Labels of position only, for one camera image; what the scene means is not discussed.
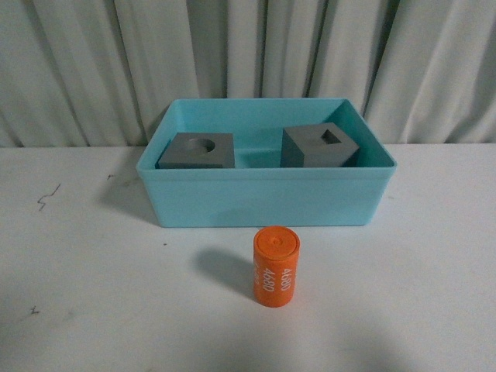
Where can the gray cube with rectangular hole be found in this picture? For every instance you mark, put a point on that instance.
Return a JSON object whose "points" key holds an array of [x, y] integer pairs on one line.
{"points": [[317, 145]]}

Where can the orange cylinder marked 4680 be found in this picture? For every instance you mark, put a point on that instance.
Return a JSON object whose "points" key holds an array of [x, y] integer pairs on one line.
{"points": [[275, 261]]}

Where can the gray cube with round hole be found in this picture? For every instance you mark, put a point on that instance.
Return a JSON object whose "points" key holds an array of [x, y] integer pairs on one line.
{"points": [[198, 151]]}

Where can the blue plastic box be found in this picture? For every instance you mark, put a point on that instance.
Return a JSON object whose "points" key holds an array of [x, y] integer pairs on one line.
{"points": [[257, 191]]}

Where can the white pleated curtain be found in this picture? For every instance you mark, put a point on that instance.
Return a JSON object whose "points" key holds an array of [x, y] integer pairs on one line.
{"points": [[102, 73]]}

